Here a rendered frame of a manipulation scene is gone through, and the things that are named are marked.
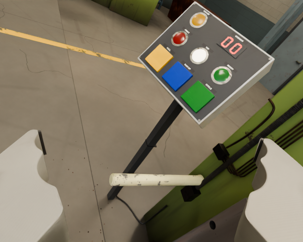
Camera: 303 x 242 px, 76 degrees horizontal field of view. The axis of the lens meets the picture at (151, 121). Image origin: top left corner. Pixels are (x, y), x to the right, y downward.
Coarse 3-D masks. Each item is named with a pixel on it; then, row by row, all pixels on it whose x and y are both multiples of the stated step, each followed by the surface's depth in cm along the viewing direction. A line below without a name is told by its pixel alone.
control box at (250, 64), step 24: (192, 24) 66; (216, 24) 63; (168, 48) 67; (192, 48) 64; (216, 48) 61; (240, 48) 58; (192, 72) 62; (240, 72) 57; (264, 72) 58; (216, 96) 58
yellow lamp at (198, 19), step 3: (195, 15) 66; (198, 15) 65; (201, 15) 65; (192, 18) 66; (195, 18) 65; (198, 18) 65; (201, 18) 65; (204, 18) 64; (192, 21) 66; (195, 21) 65; (198, 21) 65; (201, 21) 64; (195, 24) 65; (198, 24) 65
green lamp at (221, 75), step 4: (220, 68) 59; (216, 72) 59; (220, 72) 59; (224, 72) 58; (228, 72) 58; (216, 76) 59; (220, 76) 58; (224, 76) 58; (228, 76) 58; (216, 80) 59; (220, 80) 58; (224, 80) 58
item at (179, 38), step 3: (177, 33) 67; (180, 33) 66; (183, 33) 66; (174, 36) 67; (177, 36) 67; (180, 36) 66; (183, 36) 66; (174, 39) 67; (177, 39) 66; (180, 39) 66; (183, 39) 66; (174, 42) 67; (177, 42) 66; (180, 42) 66
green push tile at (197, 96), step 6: (198, 84) 60; (192, 90) 60; (198, 90) 60; (204, 90) 59; (186, 96) 61; (192, 96) 60; (198, 96) 59; (204, 96) 59; (210, 96) 58; (186, 102) 60; (192, 102) 60; (198, 102) 59; (204, 102) 58; (192, 108) 59; (198, 108) 59
